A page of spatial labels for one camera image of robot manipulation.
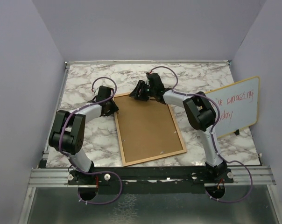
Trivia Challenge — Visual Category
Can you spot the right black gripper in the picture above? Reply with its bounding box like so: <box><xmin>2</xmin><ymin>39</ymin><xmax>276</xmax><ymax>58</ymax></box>
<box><xmin>129</xmin><ymin>80</ymin><xmax>155</xmax><ymax>102</ymax></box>

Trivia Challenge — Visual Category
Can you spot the wooden picture frame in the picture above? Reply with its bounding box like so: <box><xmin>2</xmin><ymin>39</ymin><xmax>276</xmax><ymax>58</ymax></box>
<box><xmin>113</xmin><ymin>91</ymin><xmax>188</xmax><ymax>168</ymax></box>

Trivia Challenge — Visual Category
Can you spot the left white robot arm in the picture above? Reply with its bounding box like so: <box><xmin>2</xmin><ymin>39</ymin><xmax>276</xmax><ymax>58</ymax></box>
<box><xmin>49</xmin><ymin>86</ymin><xmax>119</xmax><ymax>184</ymax></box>

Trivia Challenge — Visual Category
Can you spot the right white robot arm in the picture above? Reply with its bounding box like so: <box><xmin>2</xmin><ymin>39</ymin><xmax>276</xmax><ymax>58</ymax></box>
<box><xmin>129</xmin><ymin>73</ymin><xmax>227</xmax><ymax>182</ymax></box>

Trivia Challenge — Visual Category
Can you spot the yellow rimmed whiteboard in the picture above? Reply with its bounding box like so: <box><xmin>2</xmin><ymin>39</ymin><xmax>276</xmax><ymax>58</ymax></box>
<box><xmin>205</xmin><ymin>76</ymin><xmax>260</xmax><ymax>137</ymax></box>

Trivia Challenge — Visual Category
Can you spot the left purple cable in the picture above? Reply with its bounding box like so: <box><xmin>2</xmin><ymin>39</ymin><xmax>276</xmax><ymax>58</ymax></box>
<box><xmin>58</xmin><ymin>76</ymin><xmax>124</xmax><ymax>206</ymax></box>

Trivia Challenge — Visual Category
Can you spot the purple cable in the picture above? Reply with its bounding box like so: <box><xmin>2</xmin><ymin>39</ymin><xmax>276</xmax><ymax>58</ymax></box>
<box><xmin>58</xmin><ymin>76</ymin><xmax>124</xmax><ymax>206</ymax></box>
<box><xmin>148</xmin><ymin>66</ymin><xmax>253</xmax><ymax>203</ymax></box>

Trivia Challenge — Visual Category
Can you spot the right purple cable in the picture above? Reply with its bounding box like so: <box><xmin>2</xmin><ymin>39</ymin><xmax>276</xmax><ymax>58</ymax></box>
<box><xmin>148</xmin><ymin>66</ymin><xmax>253</xmax><ymax>203</ymax></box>

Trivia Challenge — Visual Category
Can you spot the black mounting base plate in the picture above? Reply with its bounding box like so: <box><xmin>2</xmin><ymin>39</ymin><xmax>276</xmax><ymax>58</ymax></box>
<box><xmin>68</xmin><ymin>166</ymin><xmax>233</xmax><ymax>195</ymax></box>

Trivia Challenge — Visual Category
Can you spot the aluminium rail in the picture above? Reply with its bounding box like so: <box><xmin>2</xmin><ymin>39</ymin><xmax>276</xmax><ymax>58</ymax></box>
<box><xmin>28</xmin><ymin>166</ymin><xmax>276</xmax><ymax>188</ymax></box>

